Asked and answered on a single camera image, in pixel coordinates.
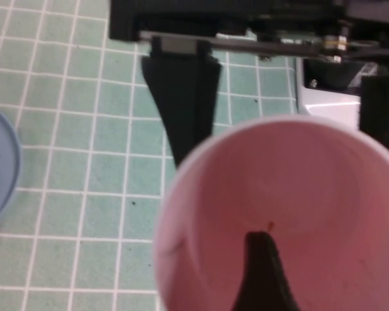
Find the pale pink plastic cup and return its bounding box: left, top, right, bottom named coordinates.
left=152, top=113, right=389, bottom=311

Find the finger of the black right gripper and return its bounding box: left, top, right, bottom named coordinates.
left=139, top=34, right=222, bottom=169
left=358, top=75, right=389, bottom=159

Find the black right camera mount bracket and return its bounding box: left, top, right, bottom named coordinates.
left=303, top=60, right=375, bottom=92

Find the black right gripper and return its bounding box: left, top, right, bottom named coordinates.
left=109, top=0, right=389, bottom=64

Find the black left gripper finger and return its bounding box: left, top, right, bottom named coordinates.
left=231, top=230, right=304, bottom=311

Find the blue cup stand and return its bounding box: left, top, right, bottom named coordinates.
left=0, top=102, right=23, bottom=231

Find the green checked tablecloth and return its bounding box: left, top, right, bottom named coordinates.
left=0, top=0, right=299, bottom=311

